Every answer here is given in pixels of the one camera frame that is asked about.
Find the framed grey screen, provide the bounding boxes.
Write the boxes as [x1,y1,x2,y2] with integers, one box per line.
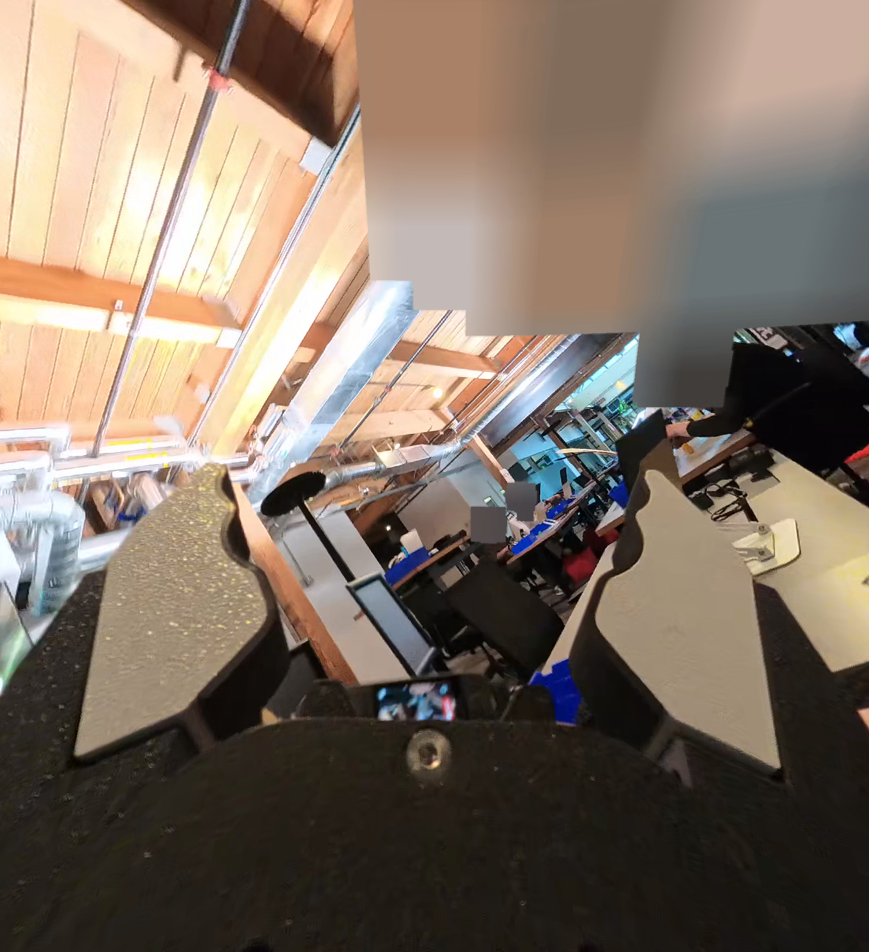
[345,573,439,678]

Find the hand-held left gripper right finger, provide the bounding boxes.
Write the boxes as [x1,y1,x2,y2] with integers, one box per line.
[570,446,783,778]

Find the black cable bundle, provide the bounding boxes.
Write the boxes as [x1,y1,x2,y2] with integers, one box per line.
[691,476,758,522]

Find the row of office desks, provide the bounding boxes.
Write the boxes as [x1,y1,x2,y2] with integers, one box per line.
[386,476,629,589]

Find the silver ceiling air duct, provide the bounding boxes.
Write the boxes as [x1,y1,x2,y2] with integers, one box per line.
[252,281,416,484]

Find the black high-back office chair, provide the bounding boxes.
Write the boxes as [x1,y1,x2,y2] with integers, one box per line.
[445,561,565,678]

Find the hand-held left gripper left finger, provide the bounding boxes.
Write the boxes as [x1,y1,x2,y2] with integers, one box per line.
[70,461,292,767]

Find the white insulated ceiling pipes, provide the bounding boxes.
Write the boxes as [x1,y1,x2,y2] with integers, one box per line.
[0,424,108,596]

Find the white stand base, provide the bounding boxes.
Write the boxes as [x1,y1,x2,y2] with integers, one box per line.
[730,518,802,577]

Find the metal sprinkler pipe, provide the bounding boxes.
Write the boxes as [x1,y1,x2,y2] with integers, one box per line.
[96,0,251,447]

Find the blue plastic bin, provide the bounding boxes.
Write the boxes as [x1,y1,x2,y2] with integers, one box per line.
[527,658,580,724]

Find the black floor lamp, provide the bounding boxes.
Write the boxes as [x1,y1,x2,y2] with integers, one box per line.
[259,470,361,585]

